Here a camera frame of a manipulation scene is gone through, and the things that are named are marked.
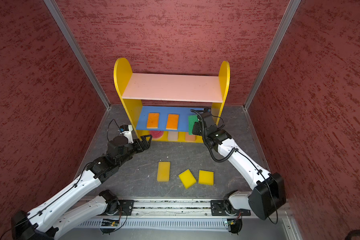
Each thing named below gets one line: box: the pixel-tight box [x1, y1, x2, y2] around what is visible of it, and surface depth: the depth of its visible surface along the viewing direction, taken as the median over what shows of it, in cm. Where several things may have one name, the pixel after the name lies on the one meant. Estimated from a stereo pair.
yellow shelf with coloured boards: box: [114, 58, 231, 143], surface depth 77 cm
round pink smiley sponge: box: [149, 130, 164, 139], surface depth 100 cm
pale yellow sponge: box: [156, 161, 171, 182], surface depth 87 cm
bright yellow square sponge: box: [198, 170, 214, 186], surface depth 85 cm
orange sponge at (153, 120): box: [146, 112, 160, 129], surface depth 94 cm
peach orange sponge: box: [185, 132, 196, 142], surface depth 102 cm
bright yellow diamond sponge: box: [178, 169, 197, 190], surface depth 85 cm
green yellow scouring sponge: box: [188, 114, 199, 135], surface depth 85 cm
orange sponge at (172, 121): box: [166, 113, 180, 131], surface depth 93 cm
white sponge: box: [168, 131, 178, 141], surface depth 101 cm
